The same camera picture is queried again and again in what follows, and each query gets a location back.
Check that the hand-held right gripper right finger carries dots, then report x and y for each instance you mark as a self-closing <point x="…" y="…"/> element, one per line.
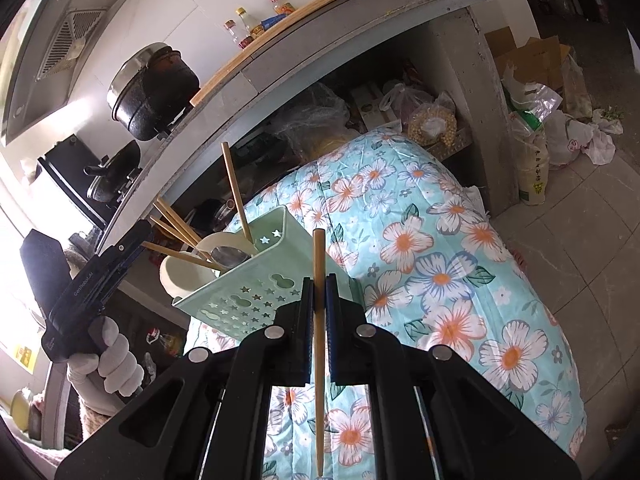
<point x="332" y="335"/>

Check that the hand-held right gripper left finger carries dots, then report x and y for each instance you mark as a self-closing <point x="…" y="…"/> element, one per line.
<point x="307" y="335"/>

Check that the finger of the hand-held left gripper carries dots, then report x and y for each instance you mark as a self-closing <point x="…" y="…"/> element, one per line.
<point x="132" y="240"/>

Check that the bamboo chopstick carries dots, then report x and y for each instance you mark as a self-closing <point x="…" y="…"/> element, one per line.
<point x="165" y="230"/>
<point x="235" y="190"/>
<point x="318" y="255"/>
<point x="175" y="220"/>
<point x="170" y="252"/>

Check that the white soup spoon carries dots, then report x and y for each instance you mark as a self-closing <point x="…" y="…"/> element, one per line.
<point x="220" y="240"/>
<point x="182" y="277"/>

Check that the green plastic utensil holder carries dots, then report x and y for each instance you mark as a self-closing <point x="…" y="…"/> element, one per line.
<point x="235" y="300"/>

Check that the person's left forearm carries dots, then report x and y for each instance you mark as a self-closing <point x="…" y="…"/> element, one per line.
<point x="95" y="415"/>

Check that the person's left hand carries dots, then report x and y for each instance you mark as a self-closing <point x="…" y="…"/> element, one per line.
<point x="112" y="365"/>

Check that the black wok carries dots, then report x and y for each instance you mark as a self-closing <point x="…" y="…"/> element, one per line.
<point x="117" y="175"/>

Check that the black panel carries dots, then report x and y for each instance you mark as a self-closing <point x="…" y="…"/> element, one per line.
<point x="65" y="160"/>

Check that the window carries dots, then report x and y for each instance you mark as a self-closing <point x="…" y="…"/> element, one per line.
<point x="15" y="200"/>

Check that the floral blue blanket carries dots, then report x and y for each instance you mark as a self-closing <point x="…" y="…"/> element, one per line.
<point x="425" y="260"/>

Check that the black stockpot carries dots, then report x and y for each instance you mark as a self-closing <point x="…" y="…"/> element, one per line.
<point x="160" y="95"/>

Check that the steel pot lid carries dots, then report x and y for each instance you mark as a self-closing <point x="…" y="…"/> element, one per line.
<point x="125" y="80"/>

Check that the steel range hood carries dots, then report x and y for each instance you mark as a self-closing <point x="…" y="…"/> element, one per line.
<point x="75" y="35"/>

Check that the large clear plastic bag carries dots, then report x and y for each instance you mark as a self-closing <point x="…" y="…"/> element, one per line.
<point x="310" y="115"/>

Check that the red label sauce bottle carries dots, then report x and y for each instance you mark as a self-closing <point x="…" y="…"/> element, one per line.
<point x="232" y="35"/>

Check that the printed carton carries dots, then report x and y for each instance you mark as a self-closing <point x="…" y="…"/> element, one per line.
<point x="370" y="110"/>

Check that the bag of soybeans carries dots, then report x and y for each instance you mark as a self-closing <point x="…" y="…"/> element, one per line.
<point x="432" y="127"/>

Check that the yellow cap sauce bottle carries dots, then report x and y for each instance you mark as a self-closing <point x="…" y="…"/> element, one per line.
<point x="246" y="25"/>

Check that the pink plastic bag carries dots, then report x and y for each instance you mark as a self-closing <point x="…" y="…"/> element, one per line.
<point x="405" y="100"/>

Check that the blue packet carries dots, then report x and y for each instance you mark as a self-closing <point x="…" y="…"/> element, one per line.
<point x="272" y="21"/>

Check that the white rice sack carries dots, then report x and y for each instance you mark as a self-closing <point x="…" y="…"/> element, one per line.
<point x="535" y="170"/>

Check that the red cap sauce bottle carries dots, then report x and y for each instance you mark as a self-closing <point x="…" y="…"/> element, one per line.
<point x="280" y="5"/>

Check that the crumpled white plastic bag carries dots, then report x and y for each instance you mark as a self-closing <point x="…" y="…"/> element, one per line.
<point x="575" y="140"/>

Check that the clear bag with greens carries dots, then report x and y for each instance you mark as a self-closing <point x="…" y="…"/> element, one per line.
<point x="532" y="95"/>

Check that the concrete kitchen counter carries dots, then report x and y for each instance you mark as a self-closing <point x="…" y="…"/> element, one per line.
<point x="375" y="20"/>

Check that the cardboard box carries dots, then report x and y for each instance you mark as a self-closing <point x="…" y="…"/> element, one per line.
<point x="530" y="55"/>

